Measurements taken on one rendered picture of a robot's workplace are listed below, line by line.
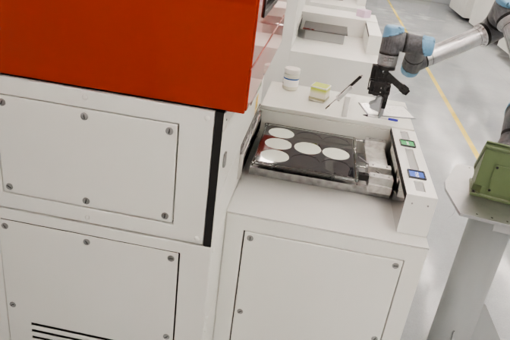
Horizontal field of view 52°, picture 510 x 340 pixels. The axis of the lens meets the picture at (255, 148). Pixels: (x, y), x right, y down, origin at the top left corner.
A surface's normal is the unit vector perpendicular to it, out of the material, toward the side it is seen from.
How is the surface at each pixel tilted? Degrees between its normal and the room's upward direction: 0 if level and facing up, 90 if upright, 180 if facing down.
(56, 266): 90
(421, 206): 90
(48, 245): 90
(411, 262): 90
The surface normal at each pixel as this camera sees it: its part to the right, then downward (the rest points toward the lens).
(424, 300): 0.12, -0.90
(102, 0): -0.15, 0.40
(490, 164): -0.36, 0.36
